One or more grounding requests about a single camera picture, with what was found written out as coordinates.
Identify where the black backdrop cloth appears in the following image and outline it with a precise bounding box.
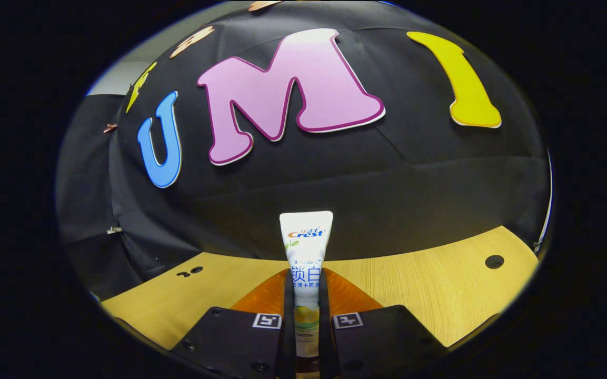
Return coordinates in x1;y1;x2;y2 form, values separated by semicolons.
56;0;551;301

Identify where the white cable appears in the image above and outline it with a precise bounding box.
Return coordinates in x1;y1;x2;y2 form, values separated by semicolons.
533;148;553;253

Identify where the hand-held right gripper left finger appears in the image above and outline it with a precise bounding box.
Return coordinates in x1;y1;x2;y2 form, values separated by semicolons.
172;267;296;379

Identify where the white toothpaste tube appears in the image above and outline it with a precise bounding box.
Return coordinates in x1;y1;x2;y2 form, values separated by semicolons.
280;211;334;379

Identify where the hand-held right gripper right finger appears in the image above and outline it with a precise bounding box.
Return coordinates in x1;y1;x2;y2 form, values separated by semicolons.
318;267;449;379

